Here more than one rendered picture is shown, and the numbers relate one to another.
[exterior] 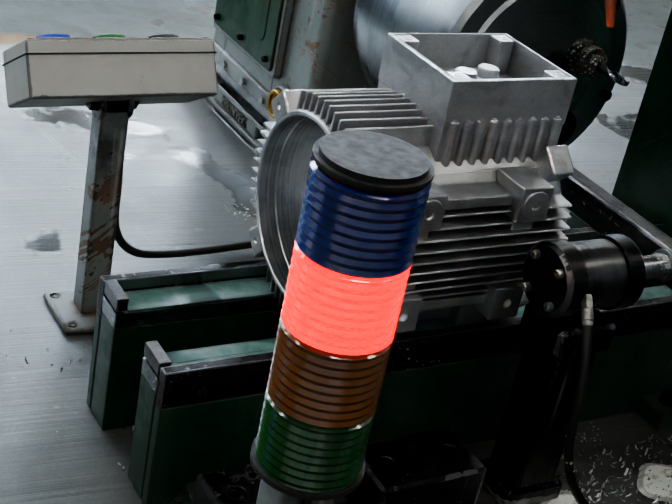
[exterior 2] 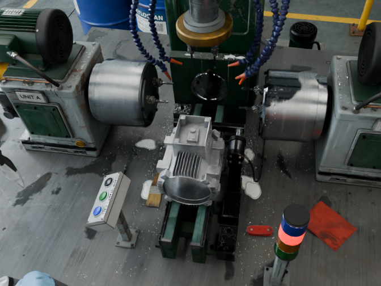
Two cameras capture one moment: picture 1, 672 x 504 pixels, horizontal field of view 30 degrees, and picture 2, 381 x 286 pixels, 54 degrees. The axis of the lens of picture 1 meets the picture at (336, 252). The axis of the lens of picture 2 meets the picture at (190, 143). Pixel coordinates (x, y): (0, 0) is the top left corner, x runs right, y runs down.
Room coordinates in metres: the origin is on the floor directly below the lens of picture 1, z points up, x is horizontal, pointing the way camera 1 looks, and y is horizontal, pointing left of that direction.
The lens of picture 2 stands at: (0.40, 0.43, 1.99)
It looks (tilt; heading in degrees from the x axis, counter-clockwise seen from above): 50 degrees down; 319
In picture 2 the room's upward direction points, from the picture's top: 6 degrees counter-clockwise
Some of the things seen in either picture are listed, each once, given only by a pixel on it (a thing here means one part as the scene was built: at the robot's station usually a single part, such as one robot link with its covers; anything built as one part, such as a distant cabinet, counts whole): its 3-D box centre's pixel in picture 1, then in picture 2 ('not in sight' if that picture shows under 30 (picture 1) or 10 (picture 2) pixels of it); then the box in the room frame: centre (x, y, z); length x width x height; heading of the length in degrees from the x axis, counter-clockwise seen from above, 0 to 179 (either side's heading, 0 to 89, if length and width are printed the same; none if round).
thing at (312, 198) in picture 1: (362, 209); (295, 221); (0.56, -0.01, 1.19); 0.06 x 0.06 x 0.04
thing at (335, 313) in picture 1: (345, 287); (292, 230); (0.56, -0.01, 1.14); 0.06 x 0.06 x 0.04
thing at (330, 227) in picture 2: not in sight; (327, 224); (0.54, -0.28, 0.80); 0.15 x 0.12 x 0.01; 175
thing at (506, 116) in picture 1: (471, 97); (193, 137); (0.97, -0.08, 1.11); 0.12 x 0.11 x 0.07; 124
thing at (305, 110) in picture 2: not in sight; (298, 106); (0.83, -0.47, 1.04); 0.41 x 0.25 x 0.25; 34
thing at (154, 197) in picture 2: not in sight; (157, 183); (1.10, 0.00, 0.80); 0.21 x 0.05 x 0.01; 126
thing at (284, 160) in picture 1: (406, 202); (192, 165); (0.95, -0.05, 1.01); 0.20 x 0.19 x 0.19; 124
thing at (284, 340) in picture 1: (329, 360); (289, 238); (0.56, -0.01, 1.10); 0.06 x 0.06 x 0.04
